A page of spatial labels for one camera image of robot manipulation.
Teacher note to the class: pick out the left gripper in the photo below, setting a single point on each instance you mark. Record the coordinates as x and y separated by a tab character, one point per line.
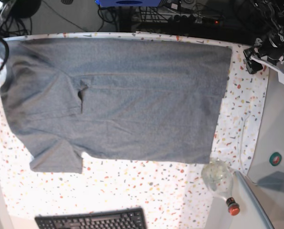
270	45

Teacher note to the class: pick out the terrazzo patterned tablecloth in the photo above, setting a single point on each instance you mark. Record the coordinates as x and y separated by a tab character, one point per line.
172	195

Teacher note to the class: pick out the black keyboard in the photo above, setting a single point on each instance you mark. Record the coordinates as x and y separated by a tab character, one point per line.
121	219

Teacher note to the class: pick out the grey t-shirt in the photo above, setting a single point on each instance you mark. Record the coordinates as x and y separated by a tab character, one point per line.
113	99

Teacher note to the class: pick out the black power strip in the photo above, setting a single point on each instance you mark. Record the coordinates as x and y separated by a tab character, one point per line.
197	19

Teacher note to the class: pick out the grey metal bar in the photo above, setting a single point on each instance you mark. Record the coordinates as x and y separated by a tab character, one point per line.
252	215

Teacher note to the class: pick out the clear bottle with orange cap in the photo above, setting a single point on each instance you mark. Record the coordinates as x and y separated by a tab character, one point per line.
218	178

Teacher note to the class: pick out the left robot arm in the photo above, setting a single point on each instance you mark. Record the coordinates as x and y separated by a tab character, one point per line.
271	13

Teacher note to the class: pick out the green tape roll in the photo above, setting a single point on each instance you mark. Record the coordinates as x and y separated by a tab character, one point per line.
275	159

